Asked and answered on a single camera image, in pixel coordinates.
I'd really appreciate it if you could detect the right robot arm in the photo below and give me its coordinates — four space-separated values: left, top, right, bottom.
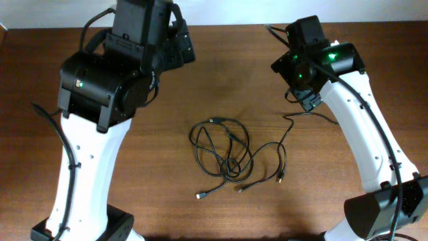
272 16 427 240

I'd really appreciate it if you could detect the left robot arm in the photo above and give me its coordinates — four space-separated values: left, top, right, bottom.
30 0 195 241

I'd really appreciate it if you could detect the left camera black cable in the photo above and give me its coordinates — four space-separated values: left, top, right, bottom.
30 102 82 241

